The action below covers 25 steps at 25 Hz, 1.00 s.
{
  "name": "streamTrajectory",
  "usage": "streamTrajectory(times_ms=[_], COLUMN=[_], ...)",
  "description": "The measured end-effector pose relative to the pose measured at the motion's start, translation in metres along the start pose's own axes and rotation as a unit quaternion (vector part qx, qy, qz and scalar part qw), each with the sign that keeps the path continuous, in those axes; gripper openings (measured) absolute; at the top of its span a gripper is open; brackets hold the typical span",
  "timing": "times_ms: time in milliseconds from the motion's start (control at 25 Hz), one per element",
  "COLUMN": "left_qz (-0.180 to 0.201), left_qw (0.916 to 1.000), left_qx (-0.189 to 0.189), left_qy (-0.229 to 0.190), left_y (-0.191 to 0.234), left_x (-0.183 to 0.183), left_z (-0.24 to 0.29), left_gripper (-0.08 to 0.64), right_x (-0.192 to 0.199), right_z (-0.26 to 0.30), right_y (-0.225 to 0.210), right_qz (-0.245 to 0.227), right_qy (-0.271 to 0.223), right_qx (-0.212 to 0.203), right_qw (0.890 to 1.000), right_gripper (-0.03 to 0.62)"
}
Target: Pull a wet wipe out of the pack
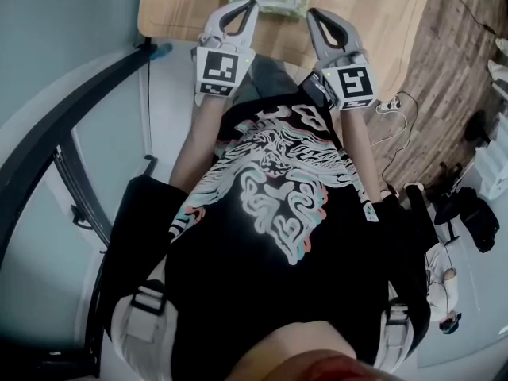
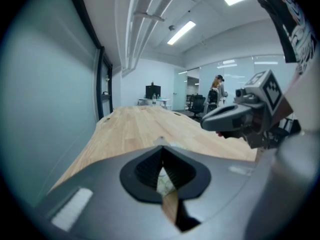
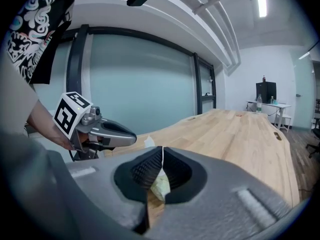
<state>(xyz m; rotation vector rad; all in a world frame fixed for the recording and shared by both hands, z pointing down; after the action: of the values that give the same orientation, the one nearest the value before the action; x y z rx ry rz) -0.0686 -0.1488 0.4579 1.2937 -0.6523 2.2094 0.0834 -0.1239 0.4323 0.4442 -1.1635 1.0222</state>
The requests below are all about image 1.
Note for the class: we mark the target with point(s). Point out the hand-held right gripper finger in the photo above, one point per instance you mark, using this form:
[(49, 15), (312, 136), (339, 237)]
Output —
[(349, 30), (314, 30)]

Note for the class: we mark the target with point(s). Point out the person's left forearm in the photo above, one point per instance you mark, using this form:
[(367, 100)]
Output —
[(200, 141)]

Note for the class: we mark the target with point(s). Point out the person's right forearm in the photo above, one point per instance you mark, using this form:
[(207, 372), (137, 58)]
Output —
[(359, 153)]

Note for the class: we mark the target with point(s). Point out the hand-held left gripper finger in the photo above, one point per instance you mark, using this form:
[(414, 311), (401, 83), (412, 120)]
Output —
[(218, 18), (253, 22)]

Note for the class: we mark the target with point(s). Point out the white power strip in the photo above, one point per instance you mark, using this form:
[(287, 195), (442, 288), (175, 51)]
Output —
[(388, 105)]

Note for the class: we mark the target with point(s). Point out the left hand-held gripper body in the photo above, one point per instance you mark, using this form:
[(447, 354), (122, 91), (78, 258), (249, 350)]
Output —
[(216, 70)]

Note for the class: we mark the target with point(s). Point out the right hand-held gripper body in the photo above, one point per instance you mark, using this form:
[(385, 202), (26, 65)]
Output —
[(353, 81)]

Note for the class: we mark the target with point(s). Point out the person's chin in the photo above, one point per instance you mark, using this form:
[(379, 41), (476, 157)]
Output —
[(301, 355)]

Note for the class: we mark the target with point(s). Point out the black curved door frame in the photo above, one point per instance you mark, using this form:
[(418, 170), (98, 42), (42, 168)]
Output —
[(59, 113)]

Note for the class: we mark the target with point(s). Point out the dark grey trousers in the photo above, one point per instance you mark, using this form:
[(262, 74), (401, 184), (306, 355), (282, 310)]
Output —
[(270, 79)]

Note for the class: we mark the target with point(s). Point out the black printed t-shirt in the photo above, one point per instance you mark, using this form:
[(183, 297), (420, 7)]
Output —
[(278, 220)]

